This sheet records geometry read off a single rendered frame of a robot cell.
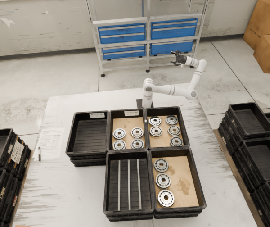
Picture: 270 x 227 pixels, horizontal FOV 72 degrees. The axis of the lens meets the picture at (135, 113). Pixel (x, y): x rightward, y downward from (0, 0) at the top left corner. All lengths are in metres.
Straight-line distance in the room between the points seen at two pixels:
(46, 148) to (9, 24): 3.00
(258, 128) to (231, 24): 2.83
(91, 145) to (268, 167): 1.66
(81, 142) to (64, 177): 0.30
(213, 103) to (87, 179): 2.21
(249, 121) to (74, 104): 1.88
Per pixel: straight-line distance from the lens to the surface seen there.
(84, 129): 1.65
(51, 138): 1.87
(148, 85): 1.64
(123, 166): 1.41
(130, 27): 3.07
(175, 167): 1.42
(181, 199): 1.35
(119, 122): 1.63
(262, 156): 2.27
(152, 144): 1.49
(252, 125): 2.32
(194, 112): 1.92
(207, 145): 1.72
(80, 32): 4.10
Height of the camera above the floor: 2.10
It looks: 49 degrees down
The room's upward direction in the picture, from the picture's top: 3 degrees counter-clockwise
